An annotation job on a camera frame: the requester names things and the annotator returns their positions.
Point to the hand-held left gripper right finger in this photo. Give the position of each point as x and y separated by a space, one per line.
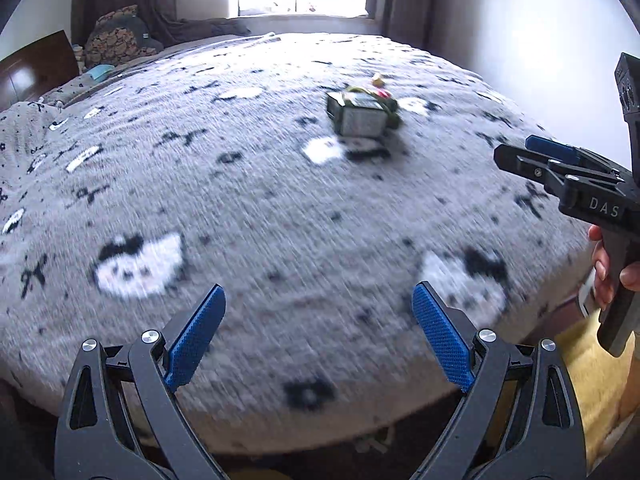
442 335

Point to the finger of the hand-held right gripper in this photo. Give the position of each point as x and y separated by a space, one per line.
550 146
530 166

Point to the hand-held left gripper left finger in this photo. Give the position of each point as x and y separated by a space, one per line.
197 335

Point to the person's right hand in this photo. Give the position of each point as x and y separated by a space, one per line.
602 265

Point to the grey printed blanket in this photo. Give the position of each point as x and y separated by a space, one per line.
250 210

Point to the small dark bottle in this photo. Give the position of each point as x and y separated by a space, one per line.
393 112

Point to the yellow rug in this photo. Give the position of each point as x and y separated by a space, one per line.
595 385

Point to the dark green box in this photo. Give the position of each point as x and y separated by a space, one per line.
360 117

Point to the yellow green wrapper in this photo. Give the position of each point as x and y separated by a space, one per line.
360 90

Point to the teal packet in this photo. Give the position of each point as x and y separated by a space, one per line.
101 72

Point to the dark grey cushion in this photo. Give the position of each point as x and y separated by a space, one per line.
145 35

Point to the brown patterned cushion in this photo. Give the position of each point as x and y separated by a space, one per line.
110 35

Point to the wooden headboard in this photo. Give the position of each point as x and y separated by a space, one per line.
35 67

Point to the white storage box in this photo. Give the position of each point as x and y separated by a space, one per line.
200 2

